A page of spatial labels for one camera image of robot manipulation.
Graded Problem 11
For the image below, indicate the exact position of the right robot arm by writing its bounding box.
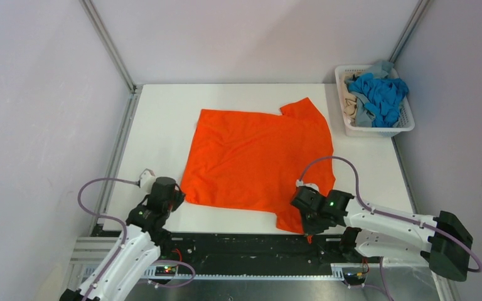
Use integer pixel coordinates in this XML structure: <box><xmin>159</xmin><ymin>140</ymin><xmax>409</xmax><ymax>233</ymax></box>
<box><xmin>291</xmin><ymin>186</ymin><xmax>473</xmax><ymax>282</ymax></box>

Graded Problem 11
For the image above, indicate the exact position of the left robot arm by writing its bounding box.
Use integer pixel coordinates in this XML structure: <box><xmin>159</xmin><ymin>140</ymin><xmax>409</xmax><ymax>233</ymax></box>
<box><xmin>60</xmin><ymin>175</ymin><xmax>185</xmax><ymax>300</ymax></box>

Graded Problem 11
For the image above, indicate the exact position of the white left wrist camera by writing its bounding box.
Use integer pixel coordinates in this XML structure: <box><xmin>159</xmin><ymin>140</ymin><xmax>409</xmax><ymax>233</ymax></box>
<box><xmin>138</xmin><ymin>169</ymin><xmax>156</xmax><ymax>194</ymax></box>

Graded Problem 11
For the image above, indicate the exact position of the right controller board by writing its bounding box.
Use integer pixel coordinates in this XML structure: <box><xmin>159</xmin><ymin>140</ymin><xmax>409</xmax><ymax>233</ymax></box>
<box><xmin>343</xmin><ymin>272</ymin><xmax>368</xmax><ymax>288</ymax></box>

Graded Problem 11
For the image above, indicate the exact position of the controller board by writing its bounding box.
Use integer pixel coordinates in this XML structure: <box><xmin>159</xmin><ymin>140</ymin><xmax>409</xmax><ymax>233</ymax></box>
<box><xmin>154</xmin><ymin>265</ymin><xmax>178</xmax><ymax>277</ymax></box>
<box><xmin>343</xmin><ymin>272</ymin><xmax>368</xmax><ymax>288</ymax></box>

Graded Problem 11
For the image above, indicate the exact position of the blue t shirt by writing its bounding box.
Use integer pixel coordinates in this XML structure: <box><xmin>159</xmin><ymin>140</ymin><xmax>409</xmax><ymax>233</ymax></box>
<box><xmin>346</xmin><ymin>72</ymin><xmax>409</xmax><ymax>128</ymax></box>

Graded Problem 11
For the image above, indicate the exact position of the orange t shirt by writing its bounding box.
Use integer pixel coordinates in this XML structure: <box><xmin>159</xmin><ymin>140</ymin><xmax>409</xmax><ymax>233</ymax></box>
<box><xmin>181</xmin><ymin>98</ymin><xmax>336</xmax><ymax>234</ymax></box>

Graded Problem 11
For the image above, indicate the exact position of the white plastic laundry basket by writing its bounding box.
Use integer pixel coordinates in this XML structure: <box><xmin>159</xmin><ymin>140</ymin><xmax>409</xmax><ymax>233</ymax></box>
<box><xmin>335</xmin><ymin>64</ymin><xmax>415</xmax><ymax>137</ymax></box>

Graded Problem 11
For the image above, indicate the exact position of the right aluminium frame post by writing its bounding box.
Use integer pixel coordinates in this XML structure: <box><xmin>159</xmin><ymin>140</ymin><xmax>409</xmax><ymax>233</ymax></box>
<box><xmin>388</xmin><ymin>0</ymin><xmax>433</xmax><ymax>64</ymax></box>

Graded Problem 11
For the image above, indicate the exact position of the beige t shirt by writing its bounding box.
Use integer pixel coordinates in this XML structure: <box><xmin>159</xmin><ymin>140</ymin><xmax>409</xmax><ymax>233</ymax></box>
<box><xmin>343</xmin><ymin>92</ymin><xmax>357</xmax><ymax>124</ymax></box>

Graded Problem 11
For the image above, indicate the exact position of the aluminium frame post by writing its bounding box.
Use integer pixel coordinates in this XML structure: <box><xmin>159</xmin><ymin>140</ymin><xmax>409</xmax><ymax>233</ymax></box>
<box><xmin>78</xmin><ymin>0</ymin><xmax>137</xmax><ymax>94</ymax></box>
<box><xmin>388</xmin><ymin>0</ymin><xmax>433</xmax><ymax>64</ymax></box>

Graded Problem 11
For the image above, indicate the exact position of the aluminium base frame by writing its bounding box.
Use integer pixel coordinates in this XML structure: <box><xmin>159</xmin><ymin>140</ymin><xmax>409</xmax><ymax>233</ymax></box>
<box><xmin>58</xmin><ymin>236</ymin><xmax>462</xmax><ymax>301</ymax></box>

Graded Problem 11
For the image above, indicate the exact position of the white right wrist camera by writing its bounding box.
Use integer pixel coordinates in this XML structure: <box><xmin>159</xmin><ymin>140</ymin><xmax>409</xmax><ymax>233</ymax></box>
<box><xmin>295</xmin><ymin>179</ymin><xmax>319</xmax><ymax>193</ymax></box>

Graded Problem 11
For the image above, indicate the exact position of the left controller board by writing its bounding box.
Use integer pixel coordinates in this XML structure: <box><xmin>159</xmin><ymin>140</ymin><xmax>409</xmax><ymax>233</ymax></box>
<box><xmin>154</xmin><ymin>265</ymin><xmax>178</xmax><ymax>277</ymax></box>

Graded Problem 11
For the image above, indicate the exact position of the left aluminium frame post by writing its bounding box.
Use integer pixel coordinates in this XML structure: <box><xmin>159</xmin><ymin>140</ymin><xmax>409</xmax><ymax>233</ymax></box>
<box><xmin>78</xmin><ymin>0</ymin><xmax>137</xmax><ymax>94</ymax></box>

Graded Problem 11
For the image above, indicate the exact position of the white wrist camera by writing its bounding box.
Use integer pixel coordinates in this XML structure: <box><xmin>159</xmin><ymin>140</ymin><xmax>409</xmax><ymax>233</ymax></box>
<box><xmin>295</xmin><ymin>179</ymin><xmax>319</xmax><ymax>193</ymax></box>
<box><xmin>138</xmin><ymin>169</ymin><xmax>156</xmax><ymax>194</ymax></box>

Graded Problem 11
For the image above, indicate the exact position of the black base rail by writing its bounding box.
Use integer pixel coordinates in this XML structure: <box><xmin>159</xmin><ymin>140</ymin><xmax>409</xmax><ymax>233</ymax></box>
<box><xmin>91</xmin><ymin>226</ymin><xmax>427</xmax><ymax>277</ymax></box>

